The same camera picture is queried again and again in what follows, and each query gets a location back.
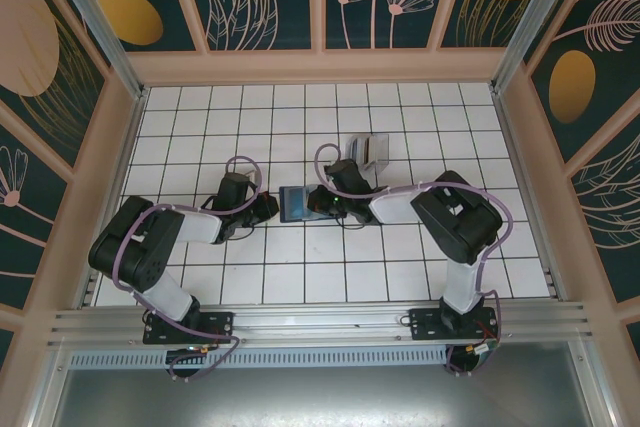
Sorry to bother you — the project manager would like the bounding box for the grey slotted cable duct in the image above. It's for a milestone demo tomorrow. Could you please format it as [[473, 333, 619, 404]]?
[[67, 345, 451, 369]]

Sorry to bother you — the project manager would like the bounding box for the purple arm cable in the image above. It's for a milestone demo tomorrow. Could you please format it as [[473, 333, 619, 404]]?
[[314, 143, 516, 379], [114, 154, 261, 384]]

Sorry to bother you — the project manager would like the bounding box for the small grey box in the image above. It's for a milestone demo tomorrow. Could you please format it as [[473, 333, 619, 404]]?
[[346, 134, 391, 174]]

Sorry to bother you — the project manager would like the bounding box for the aluminium frame post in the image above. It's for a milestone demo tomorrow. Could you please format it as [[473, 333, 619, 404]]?
[[488, 0, 600, 97], [39, 0, 150, 101]]

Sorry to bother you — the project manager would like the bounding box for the long aluminium base rail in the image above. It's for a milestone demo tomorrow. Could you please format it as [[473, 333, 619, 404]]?
[[47, 300, 594, 349]]

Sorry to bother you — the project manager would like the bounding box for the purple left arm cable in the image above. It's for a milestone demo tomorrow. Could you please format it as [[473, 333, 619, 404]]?
[[114, 154, 261, 384]]

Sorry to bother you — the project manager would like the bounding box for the blue card holder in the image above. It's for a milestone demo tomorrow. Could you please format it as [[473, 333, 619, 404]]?
[[278, 185, 326, 224]]

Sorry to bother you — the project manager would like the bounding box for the grey metal sheet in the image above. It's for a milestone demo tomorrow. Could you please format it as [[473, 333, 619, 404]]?
[[47, 365, 599, 427]]

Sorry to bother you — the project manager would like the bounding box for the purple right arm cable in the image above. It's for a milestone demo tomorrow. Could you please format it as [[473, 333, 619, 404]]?
[[314, 143, 516, 379]]

